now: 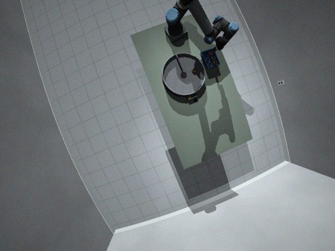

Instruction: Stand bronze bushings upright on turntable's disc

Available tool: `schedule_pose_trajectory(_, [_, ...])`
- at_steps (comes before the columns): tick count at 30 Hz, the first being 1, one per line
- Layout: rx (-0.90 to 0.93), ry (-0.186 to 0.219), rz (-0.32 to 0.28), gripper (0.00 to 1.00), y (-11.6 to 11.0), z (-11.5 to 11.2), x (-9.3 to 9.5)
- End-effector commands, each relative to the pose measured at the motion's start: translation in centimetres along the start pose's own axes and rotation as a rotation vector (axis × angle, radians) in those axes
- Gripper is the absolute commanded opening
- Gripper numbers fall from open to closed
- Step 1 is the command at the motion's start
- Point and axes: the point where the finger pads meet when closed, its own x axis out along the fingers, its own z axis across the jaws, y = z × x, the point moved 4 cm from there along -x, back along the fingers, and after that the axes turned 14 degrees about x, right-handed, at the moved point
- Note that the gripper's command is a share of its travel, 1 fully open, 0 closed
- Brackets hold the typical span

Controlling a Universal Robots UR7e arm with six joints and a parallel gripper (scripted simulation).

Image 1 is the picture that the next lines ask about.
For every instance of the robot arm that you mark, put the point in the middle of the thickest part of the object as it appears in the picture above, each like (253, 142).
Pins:
(175, 14)

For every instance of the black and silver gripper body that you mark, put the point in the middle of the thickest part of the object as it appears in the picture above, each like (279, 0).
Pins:
(221, 41)

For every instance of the blue crate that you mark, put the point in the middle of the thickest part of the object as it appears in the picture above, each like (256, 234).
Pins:
(204, 55)

